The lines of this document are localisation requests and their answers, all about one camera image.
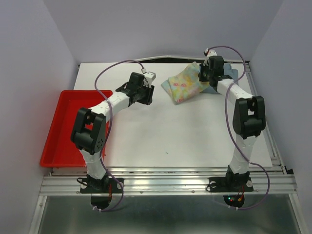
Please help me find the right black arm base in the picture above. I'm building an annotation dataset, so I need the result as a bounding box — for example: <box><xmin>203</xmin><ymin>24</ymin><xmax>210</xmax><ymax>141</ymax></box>
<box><xmin>205</xmin><ymin>168</ymin><xmax>254</xmax><ymax>208</ymax></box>

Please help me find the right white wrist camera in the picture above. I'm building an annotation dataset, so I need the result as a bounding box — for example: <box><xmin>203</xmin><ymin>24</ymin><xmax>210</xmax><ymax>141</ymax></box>
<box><xmin>203</xmin><ymin>48</ymin><xmax>217</xmax><ymax>66</ymax></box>

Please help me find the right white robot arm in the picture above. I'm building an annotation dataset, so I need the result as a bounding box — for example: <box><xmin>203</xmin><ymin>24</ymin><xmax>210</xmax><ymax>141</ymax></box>
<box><xmin>198</xmin><ymin>55</ymin><xmax>266</xmax><ymax>190</ymax></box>

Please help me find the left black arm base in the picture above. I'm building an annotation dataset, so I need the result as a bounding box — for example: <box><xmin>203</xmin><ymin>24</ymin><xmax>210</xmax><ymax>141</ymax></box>
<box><xmin>76</xmin><ymin>175</ymin><xmax>123</xmax><ymax>212</ymax></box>

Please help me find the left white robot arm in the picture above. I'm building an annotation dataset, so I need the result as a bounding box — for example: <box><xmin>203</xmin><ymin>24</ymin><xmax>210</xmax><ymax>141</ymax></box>
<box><xmin>71</xmin><ymin>72</ymin><xmax>156</xmax><ymax>192</ymax></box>

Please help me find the aluminium frame rail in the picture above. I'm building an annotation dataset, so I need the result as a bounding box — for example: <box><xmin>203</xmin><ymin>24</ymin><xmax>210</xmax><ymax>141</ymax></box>
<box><xmin>39</xmin><ymin>166</ymin><xmax>297</xmax><ymax>196</ymax></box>

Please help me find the floral pastel skirt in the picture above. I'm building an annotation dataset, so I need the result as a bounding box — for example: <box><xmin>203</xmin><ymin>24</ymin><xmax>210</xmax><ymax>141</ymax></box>
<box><xmin>161</xmin><ymin>62</ymin><xmax>209</xmax><ymax>105</ymax></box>

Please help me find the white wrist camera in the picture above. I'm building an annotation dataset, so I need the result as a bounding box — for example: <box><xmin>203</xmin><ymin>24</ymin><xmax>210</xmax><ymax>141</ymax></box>
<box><xmin>143</xmin><ymin>72</ymin><xmax>156</xmax><ymax>84</ymax></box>
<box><xmin>203</xmin><ymin>48</ymin><xmax>217</xmax><ymax>66</ymax></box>

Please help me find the red plastic tray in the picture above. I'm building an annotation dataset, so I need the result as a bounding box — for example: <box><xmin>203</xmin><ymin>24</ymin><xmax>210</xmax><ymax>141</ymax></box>
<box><xmin>40</xmin><ymin>90</ymin><xmax>104</xmax><ymax>168</ymax></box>

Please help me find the blue denim skirt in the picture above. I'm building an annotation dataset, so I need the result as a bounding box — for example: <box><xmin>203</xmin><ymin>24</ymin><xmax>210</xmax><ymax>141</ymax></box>
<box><xmin>201</xmin><ymin>63</ymin><xmax>238</xmax><ymax>94</ymax></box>

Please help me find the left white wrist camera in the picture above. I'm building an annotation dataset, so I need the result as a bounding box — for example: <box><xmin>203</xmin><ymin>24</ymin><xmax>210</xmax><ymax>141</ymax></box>
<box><xmin>143</xmin><ymin>72</ymin><xmax>156</xmax><ymax>84</ymax></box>

